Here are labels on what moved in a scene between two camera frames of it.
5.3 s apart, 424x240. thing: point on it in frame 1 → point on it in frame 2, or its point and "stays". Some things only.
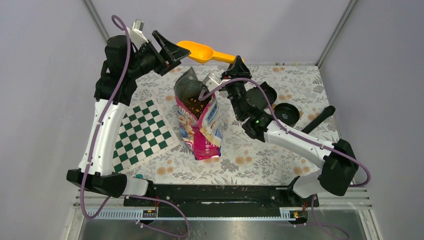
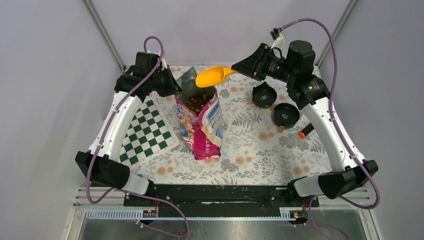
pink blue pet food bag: [202, 120] stays
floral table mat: [242, 159] stays
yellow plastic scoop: [203, 53] → [212, 76]
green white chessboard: [143, 133] stays
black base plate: [222, 200] stays
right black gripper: [236, 70] → [254, 65]
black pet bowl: [287, 113] stays
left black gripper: [175, 52] → [172, 85]
